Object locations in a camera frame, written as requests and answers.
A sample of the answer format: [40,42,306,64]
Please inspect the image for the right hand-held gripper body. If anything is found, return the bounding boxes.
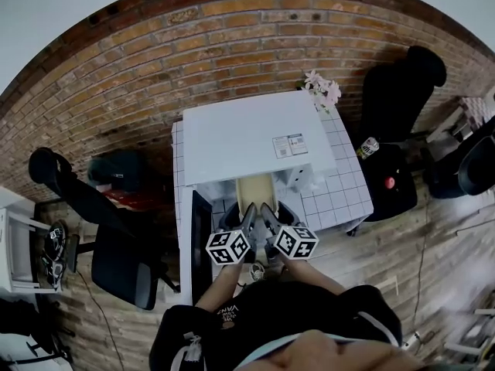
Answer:
[265,224,320,262]

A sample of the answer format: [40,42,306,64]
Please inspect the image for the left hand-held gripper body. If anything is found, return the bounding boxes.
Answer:
[205,228,257,266]

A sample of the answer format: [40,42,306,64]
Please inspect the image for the beige plate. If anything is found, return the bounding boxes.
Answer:
[234,172,280,218]

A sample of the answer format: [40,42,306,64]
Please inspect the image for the white microwave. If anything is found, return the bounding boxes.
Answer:
[177,90,340,308]

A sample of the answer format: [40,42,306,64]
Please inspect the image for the person's left forearm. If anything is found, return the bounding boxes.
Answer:
[195,263,246,312]

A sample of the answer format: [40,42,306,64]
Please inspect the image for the person's right forearm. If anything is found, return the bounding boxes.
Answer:
[280,255,347,295]

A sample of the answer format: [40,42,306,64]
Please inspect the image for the person's right shoe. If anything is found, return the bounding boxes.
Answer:
[265,245,283,267]

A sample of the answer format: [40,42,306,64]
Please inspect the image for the white grid tablecloth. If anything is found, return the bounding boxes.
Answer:
[170,106,375,237]

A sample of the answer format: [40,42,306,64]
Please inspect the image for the person's black clothing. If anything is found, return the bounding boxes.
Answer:
[148,280,403,371]

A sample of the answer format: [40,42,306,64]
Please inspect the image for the drinks can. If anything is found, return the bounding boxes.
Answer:
[357,136,381,160]

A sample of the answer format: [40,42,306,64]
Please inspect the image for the red bag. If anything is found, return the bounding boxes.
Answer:
[104,189,155,213]

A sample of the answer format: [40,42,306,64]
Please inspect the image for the black mesh office chair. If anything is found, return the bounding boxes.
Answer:
[29,147,181,311]

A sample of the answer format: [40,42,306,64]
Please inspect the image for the person's face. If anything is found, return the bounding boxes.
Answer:
[235,328,430,371]

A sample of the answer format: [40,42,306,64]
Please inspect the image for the dark green bag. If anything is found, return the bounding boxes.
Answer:
[87,151,146,192]

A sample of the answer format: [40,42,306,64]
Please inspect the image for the pink flowers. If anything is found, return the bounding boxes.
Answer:
[301,70,343,114]

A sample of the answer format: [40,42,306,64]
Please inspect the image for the black device with white tag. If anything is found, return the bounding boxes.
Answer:
[45,221,68,260]

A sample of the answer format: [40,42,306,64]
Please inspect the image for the black shell chair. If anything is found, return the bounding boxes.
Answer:
[421,117,495,200]

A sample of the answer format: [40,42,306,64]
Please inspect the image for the white shelf unit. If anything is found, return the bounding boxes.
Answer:
[0,185,63,294]

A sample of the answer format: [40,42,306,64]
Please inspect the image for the stool with checkered cushion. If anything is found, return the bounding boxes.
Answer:
[425,97,495,143]

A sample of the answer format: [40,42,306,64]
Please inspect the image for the black floor stand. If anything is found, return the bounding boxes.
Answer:
[0,298,77,366]

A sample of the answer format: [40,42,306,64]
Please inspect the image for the black floor cable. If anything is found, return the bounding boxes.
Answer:
[76,271,119,365]
[414,197,428,328]

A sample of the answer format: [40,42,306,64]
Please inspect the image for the grey device with cables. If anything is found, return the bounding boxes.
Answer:
[42,260,65,291]

